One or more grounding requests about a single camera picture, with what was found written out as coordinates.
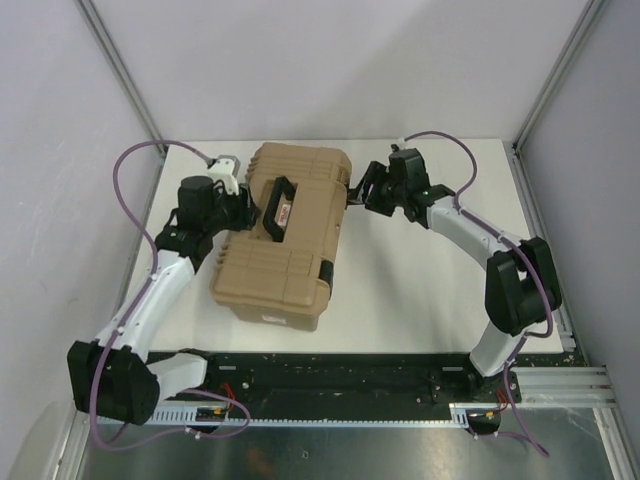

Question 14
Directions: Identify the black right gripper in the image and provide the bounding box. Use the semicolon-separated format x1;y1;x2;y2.
348;160;408;217

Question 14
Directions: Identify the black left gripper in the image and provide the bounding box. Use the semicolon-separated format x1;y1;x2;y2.
204;181;262;236

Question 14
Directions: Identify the tan plastic tool box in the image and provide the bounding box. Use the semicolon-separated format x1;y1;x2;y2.
210;142;352;331

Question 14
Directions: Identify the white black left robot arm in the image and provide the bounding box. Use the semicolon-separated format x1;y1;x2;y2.
67;176;259;425

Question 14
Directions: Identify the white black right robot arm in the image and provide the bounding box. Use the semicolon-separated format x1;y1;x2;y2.
347;149;562;401

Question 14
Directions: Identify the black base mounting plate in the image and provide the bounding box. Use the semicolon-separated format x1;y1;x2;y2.
188;349;522;403

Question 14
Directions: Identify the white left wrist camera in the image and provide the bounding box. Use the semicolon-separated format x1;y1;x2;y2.
207;155;240;195

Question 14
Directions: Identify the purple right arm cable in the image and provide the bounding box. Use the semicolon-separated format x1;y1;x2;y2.
407;130;554;457

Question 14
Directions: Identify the grey slotted cable duct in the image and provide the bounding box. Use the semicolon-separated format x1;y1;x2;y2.
92;402;501;429

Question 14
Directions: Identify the left aluminium corner post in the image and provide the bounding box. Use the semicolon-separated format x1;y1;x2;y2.
74;0;162;140

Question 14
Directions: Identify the aluminium corner post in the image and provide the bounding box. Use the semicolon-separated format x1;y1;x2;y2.
512;0;610;152
74;0;162;140

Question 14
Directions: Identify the right aluminium corner post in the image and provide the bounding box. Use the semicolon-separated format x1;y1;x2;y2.
512;0;610;152

